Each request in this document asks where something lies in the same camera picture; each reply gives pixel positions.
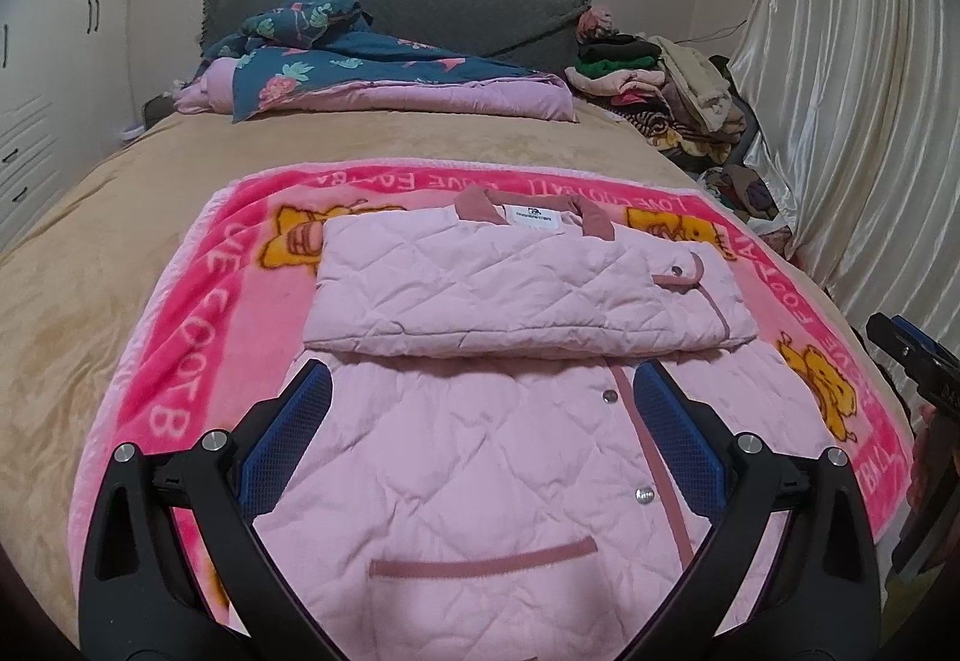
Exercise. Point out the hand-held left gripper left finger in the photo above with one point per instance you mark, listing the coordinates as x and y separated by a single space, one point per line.
289 436

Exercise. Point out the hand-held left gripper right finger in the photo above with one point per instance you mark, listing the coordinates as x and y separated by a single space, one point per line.
679 440

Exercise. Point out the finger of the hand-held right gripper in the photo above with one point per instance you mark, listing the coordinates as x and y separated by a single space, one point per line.
911 350

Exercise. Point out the pink quilted jacket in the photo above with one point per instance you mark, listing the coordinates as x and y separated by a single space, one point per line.
487 481

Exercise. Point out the small heap of dark clothes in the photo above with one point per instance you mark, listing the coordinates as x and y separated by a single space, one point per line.
742 196

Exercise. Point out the pile of folded clothes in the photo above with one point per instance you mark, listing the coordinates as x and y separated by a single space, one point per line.
652 76

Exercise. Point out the person's right hand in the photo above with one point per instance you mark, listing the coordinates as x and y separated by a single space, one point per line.
926 458

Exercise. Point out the pink printed blanket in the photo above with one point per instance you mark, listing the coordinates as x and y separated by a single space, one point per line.
187 331

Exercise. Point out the cream satin curtain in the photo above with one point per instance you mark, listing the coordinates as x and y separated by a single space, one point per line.
862 106

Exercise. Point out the bed with beige cover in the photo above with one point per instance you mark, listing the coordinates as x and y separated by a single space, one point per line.
112 218

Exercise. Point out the navy floral pink quilt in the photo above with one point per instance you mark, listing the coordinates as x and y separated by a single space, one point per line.
420 84

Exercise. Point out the navy floral pillow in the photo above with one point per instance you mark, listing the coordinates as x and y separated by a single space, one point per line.
300 20

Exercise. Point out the white wardrobe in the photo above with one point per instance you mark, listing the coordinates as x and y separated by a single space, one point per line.
45 69

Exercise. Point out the grey headboard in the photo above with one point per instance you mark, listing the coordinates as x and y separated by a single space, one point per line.
465 16

